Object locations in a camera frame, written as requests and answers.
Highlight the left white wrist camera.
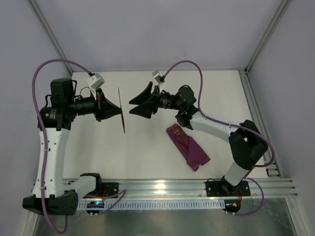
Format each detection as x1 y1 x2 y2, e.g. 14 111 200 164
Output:
86 73 105 96

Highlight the right aluminium corner post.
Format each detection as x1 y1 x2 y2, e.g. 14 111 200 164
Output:
245 0 292 74

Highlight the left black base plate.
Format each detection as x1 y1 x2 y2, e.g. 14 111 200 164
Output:
98 182 119 198

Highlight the right black controller board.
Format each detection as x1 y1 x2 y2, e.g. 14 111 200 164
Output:
223 201 241 214

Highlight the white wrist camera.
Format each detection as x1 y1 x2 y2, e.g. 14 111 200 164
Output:
86 73 105 96
152 70 166 93

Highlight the copper fork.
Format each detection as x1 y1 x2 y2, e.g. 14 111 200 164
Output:
171 125 189 145

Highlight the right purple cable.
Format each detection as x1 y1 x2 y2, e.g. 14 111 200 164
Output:
159 60 276 168

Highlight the left aluminium corner post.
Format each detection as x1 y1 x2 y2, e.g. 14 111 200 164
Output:
28 0 74 74

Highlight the right aluminium side rail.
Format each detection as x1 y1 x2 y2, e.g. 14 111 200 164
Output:
238 70 282 178

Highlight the purple cloth napkin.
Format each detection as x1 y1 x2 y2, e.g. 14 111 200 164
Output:
166 123 211 172

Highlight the slotted grey cable duct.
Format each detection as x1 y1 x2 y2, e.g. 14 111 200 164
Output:
77 199 224 210

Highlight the left black controller board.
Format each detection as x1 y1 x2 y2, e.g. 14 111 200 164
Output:
86 201 105 215

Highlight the black controller board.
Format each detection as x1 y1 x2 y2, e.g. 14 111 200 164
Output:
86 201 105 215
223 201 241 214

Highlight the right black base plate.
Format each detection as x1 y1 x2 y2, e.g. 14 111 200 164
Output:
205 179 251 197

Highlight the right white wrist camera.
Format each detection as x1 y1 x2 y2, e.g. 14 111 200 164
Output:
152 70 166 93

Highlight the copper knife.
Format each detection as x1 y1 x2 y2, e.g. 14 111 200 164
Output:
118 88 126 134

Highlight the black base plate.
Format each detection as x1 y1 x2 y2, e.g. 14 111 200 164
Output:
98 182 119 198
205 179 251 197

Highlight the aluminium corner post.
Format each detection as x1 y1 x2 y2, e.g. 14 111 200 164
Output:
245 0 292 74
28 0 74 74

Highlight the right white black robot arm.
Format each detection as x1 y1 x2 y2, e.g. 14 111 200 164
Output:
129 82 268 195

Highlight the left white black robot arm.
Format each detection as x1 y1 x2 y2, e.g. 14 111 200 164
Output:
22 74 122 216

